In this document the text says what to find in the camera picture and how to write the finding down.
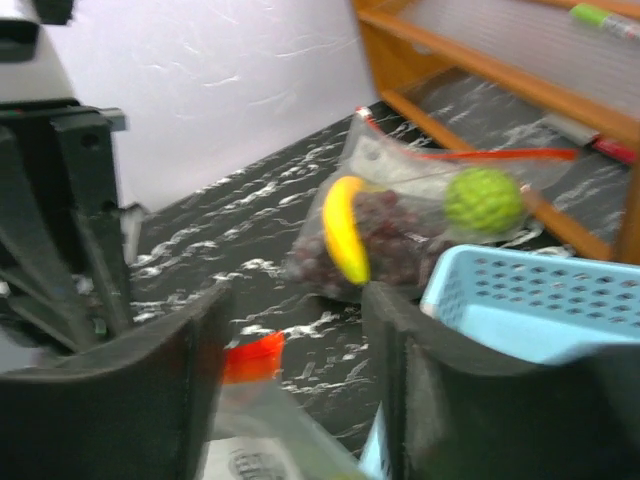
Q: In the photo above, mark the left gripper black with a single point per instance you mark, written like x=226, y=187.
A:
x=62, y=246

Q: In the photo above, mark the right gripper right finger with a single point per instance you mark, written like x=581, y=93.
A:
x=452, y=408

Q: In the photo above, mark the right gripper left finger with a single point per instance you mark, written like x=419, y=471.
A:
x=136, y=407

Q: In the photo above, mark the zip bag red seal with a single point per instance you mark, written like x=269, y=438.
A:
x=260, y=432

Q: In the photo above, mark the light blue plastic basket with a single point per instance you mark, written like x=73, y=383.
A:
x=538, y=308

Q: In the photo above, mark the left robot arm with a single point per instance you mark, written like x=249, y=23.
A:
x=31, y=70

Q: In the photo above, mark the dark purple fake grapes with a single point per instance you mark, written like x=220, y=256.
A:
x=401, y=245

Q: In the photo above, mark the zip bag with grapes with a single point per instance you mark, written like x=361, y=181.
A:
x=424, y=174

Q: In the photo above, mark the green bumpy fruit left bag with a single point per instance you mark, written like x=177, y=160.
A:
x=483, y=200

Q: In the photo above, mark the yellow fake banana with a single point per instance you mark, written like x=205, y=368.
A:
x=342, y=240

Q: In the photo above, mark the red black item on shelf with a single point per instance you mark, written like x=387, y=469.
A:
x=582, y=135

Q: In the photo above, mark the wooden shelf rack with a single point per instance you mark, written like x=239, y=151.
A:
x=480, y=75

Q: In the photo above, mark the green white marker pen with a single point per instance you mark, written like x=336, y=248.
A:
x=617, y=25

